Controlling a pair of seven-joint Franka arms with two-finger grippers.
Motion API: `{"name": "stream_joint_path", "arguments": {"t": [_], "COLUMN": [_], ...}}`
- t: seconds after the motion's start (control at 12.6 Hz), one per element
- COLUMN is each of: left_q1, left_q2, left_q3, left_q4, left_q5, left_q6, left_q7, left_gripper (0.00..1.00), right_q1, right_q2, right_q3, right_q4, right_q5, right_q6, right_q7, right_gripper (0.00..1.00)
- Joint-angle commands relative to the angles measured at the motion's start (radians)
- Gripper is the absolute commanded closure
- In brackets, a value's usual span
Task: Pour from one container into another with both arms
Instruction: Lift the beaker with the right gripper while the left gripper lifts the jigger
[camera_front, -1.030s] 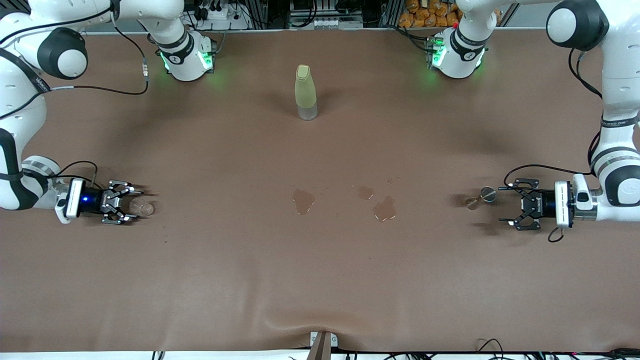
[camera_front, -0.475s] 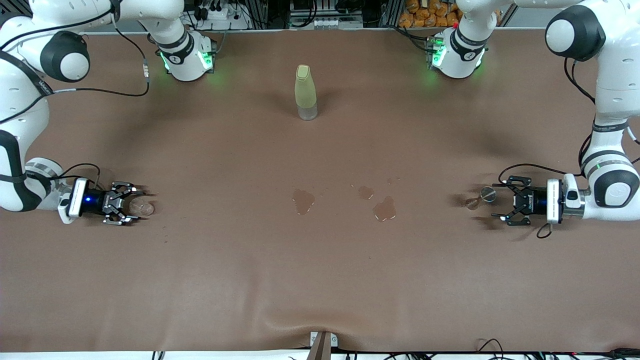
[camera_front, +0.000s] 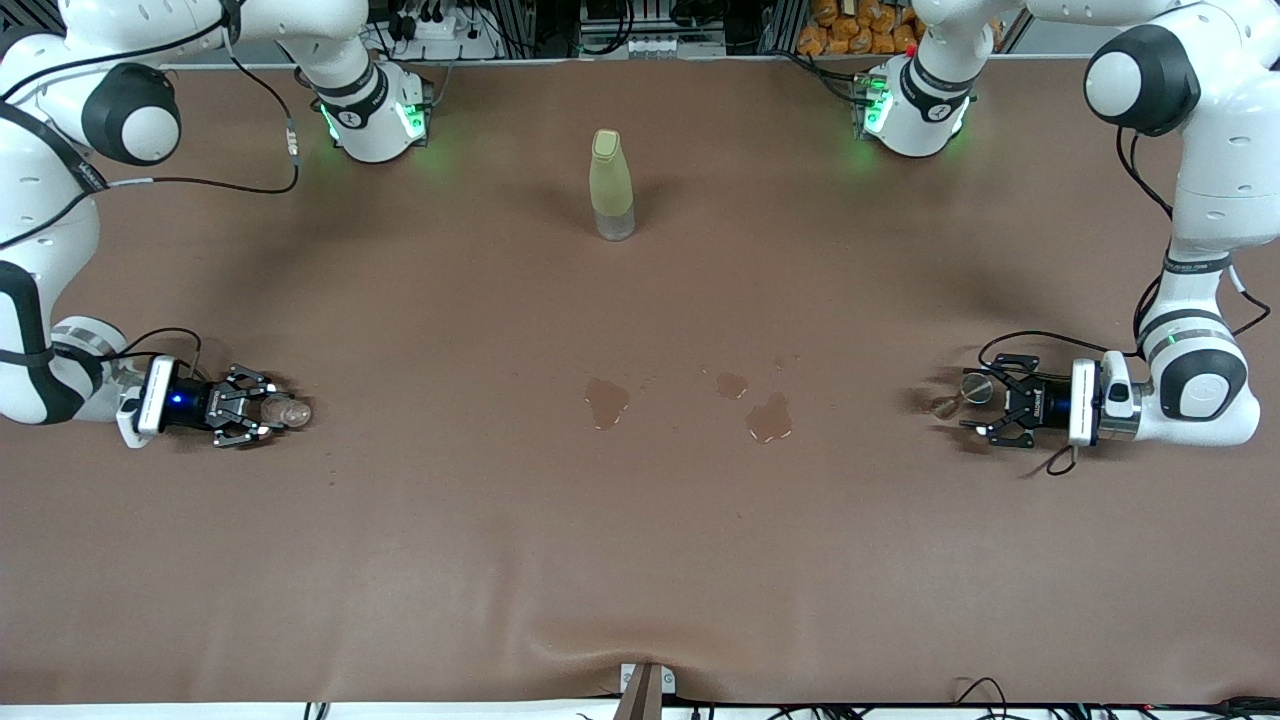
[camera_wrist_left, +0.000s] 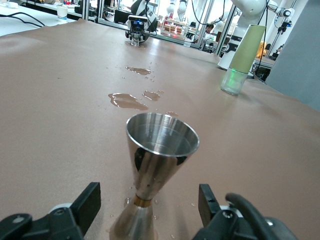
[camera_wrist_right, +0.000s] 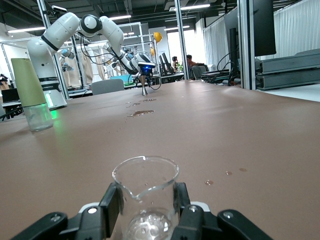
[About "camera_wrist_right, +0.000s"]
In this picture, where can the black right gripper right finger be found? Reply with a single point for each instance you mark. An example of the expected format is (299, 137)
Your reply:
(200, 225)

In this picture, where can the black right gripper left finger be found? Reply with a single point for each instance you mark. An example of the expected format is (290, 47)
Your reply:
(87, 225)

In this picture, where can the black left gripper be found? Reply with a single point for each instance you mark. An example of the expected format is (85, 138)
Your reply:
(146, 71)

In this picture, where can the metal double-cone jigger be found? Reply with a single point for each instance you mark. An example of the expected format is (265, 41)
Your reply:
(143, 87)

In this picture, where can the clear glass measuring beaker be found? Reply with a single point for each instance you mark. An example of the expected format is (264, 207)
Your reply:
(147, 180)

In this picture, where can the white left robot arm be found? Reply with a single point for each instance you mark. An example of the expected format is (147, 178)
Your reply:
(50, 67)

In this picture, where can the wide spilled liquid puddle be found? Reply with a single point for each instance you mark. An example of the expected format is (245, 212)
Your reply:
(149, 100)

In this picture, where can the small spilled liquid puddle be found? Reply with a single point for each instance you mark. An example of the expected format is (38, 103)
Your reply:
(133, 103)

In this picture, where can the small yellow hard hat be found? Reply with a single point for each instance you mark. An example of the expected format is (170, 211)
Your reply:
(152, 51)

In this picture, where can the large spilled liquid puddle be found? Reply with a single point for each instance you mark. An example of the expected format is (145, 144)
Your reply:
(141, 113)

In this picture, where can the grey office chair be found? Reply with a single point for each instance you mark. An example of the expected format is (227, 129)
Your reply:
(107, 87)

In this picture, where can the large yellow hard hat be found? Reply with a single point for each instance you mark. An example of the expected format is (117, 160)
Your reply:
(158, 37)

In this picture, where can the seated person in background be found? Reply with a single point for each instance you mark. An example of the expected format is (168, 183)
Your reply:
(191, 61)

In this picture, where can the ceiling light tube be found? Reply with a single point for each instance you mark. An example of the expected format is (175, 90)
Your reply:
(25, 29)
(195, 7)
(120, 17)

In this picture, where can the white curtain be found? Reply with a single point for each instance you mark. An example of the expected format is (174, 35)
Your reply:
(300, 30)
(215, 45)

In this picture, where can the brown table mat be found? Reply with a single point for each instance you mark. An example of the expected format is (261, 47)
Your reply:
(200, 137)

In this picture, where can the green bottle with clear base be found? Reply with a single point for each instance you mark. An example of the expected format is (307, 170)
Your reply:
(27, 82)

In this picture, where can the black computer monitor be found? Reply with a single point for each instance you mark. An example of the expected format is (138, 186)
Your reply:
(262, 25)

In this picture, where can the grey aluminium profile stack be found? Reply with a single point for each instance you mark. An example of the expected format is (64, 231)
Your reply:
(287, 72)

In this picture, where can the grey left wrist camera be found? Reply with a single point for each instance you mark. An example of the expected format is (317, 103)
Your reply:
(146, 64)

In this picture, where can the slim aluminium frame post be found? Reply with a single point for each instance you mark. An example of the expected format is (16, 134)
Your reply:
(182, 37)

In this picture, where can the black camera on frame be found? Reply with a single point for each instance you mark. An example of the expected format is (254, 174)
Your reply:
(59, 9)

